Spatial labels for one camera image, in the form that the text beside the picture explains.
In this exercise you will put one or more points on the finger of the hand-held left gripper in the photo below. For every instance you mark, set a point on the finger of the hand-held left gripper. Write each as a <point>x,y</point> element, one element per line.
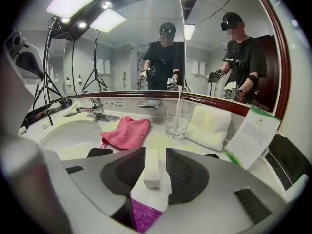
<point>29,62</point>

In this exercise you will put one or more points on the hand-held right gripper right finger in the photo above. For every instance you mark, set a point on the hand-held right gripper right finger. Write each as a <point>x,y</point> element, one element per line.
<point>214,191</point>

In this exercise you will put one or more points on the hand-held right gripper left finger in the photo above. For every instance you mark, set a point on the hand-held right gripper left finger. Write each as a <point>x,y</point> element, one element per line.
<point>97,179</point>

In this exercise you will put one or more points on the white soap bar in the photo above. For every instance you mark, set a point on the white soap bar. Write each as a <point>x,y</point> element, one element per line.
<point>151,167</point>

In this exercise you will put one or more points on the silver soap dish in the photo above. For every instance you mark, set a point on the silver soap dish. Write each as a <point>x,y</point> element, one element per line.
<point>149,103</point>

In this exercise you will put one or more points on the black tripod light stand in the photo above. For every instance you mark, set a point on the black tripod light stand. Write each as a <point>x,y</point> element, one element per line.
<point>46,82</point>

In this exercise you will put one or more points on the black cloth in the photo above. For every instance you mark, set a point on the black cloth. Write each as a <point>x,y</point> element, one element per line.
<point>98,152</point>

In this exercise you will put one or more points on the white sink basin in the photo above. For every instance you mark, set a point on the white sink basin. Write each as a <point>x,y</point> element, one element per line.
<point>73,138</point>

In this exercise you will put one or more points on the pink cloth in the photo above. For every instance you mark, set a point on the pink cloth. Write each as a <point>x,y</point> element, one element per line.
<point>129,133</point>

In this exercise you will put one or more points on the purple cloth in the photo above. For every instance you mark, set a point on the purple cloth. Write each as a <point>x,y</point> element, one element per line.
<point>146,216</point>

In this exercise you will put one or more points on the small folded white towel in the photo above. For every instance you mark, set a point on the small folded white towel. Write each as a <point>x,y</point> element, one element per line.
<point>72,108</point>

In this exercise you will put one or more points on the thick folded white towel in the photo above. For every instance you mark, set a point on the thick folded white towel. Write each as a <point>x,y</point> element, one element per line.
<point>209,125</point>

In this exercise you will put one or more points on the white and green card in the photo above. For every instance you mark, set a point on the white and green card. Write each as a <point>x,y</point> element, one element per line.
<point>253,138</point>

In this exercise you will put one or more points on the small white box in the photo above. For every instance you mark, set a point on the small white box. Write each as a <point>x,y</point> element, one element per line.
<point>22,130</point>

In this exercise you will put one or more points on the chrome faucet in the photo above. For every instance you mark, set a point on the chrome faucet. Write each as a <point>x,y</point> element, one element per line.
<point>97,111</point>

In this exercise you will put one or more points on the clear drinking glass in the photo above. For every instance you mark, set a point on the clear drinking glass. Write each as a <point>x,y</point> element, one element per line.
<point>177,128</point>

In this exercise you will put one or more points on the white LED light panel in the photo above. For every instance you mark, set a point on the white LED light panel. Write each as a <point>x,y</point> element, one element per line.
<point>69,0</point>

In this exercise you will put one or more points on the small white printed label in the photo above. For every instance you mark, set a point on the small white printed label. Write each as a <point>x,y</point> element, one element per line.
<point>118,104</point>

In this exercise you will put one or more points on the long black ledge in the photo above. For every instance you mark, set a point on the long black ledge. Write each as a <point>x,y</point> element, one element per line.
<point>287,160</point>

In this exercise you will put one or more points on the white toothbrush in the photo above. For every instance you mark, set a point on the white toothbrush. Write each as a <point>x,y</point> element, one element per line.
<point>178,106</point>

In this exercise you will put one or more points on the wide wood framed mirror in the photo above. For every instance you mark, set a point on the wide wood framed mirror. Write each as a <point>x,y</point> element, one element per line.
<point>122,57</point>

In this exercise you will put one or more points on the narrow wood framed mirror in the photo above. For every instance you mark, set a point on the narrow wood framed mirror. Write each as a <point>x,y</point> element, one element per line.
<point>219,45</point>

